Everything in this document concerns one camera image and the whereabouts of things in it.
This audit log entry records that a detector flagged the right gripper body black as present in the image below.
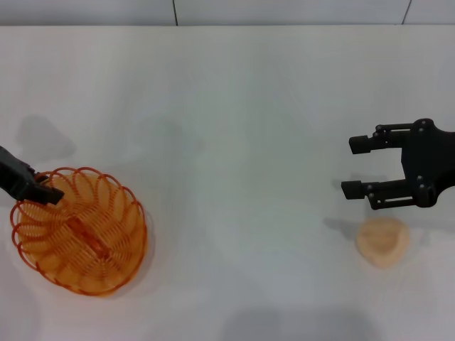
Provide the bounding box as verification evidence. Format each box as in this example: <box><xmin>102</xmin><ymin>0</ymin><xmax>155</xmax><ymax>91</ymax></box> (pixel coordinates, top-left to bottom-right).
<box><xmin>401</xmin><ymin>119</ymin><xmax>455</xmax><ymax>209</ymax></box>

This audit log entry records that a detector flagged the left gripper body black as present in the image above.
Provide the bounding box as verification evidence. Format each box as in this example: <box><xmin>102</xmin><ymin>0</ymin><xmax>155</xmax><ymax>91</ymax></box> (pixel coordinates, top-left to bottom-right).
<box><xmin>0</xmin><ymin>144</ymin><xmax>36</xmax><ymax>202</ymax></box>

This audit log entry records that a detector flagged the pale round bread bun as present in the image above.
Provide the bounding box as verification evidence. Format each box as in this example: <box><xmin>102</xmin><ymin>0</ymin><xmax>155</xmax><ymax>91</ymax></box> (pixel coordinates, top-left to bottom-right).
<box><xmin>356</xmin><ymin>218</ymin><xmax>410</xmax><ymax>270</ymax></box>

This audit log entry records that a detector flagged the orange wire oval basket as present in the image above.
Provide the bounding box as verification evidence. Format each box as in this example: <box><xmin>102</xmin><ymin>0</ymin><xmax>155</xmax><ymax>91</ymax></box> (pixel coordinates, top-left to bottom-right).
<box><xmin>9</xmin><ymin>166</ymin><xmax>149</xmax><ymax>298</ymax></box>

